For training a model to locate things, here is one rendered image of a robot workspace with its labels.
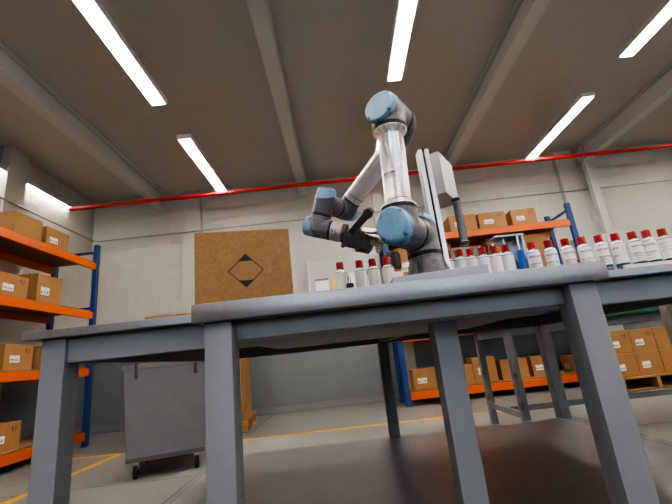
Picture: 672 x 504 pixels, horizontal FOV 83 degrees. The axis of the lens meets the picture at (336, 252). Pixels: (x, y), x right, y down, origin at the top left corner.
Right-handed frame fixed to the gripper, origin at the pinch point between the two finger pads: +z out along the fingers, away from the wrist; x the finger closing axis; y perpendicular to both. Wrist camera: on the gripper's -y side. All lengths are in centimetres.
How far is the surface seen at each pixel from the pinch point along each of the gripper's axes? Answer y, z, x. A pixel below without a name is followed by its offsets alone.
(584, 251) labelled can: 1, 76, -48
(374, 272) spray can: 20.8, -8.3, -18.3
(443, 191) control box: -16.4, 12.6, -27.4
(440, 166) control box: -25.8, 9.4, -32.3
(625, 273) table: -8, 61, 25
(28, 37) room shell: -81, -364, -149
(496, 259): 9, 40, -36
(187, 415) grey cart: 185, -139, -76
